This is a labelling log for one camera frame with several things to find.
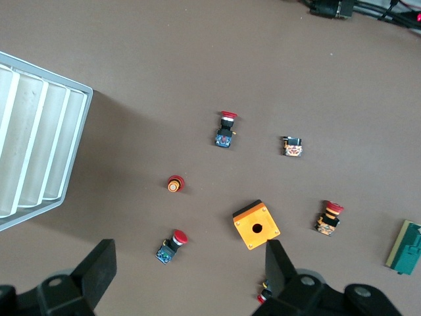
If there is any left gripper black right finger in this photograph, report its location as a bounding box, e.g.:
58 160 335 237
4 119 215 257
251 240 404 316

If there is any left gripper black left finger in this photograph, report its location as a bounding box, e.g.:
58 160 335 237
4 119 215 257
0 238 118 316

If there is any green terminal block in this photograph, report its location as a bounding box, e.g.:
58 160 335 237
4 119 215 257
385 219 421 276

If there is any red button black block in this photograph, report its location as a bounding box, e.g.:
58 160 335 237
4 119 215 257
257 278 274 304

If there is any red mushroom button orange block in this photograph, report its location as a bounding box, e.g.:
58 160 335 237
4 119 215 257
314 199 345 237

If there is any red mushroom button blue block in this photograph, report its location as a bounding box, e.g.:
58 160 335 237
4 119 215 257
155 229 189 265
212 111 239 149

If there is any orange black contact block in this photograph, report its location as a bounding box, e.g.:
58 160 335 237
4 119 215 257
281 135 303 158

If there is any red orange button head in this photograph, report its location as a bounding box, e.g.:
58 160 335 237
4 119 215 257
166 174 184 194

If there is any white stepped tray rack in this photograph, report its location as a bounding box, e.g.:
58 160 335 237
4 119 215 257
0 51 94 232

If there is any orange button enclosure box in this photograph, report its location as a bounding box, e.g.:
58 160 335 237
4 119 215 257
232 199 282 251

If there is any black cable with connector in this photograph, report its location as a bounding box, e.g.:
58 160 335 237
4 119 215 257
297 0 421 30

